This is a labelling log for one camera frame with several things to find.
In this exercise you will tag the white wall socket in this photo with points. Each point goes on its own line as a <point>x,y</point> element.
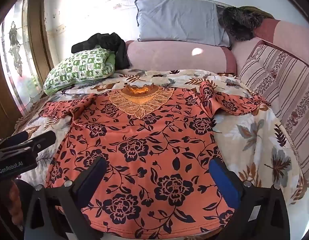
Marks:
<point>60,29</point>

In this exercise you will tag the striped pink backrest cushion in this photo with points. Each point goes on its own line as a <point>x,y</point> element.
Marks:
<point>282,80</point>

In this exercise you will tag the leaf print blanket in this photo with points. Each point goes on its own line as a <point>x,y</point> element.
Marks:
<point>257,142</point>

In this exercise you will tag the pink sofa backrest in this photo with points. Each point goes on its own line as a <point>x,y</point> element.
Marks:
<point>282,30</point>

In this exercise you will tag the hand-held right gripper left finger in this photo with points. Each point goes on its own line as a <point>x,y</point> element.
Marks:
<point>92,180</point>

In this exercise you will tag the wooden door frame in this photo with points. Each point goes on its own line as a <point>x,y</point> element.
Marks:
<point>37,30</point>

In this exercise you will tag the olive cloth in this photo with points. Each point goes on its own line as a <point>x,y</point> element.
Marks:
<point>254,11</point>

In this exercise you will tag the green patterned pillow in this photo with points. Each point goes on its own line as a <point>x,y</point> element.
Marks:
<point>77,70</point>

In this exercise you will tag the orange floral shirt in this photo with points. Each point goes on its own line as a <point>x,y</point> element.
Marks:
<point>144,142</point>

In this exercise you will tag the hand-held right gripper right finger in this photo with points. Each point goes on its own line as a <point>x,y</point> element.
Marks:
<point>224,185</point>

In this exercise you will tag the pink bolster cushion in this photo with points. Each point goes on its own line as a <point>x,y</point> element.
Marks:
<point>169,55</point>

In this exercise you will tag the patterned glass door panel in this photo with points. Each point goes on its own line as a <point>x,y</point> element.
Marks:
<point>17,55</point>

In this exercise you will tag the grey pillow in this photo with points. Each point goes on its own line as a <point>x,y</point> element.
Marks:
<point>177,20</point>

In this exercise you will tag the dark fur garment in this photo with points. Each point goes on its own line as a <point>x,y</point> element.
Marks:
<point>239,22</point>

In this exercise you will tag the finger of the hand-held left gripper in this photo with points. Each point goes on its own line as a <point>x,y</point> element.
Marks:
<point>17,136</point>
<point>42,138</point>

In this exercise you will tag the black clothing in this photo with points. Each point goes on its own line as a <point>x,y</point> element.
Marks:
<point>107,41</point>

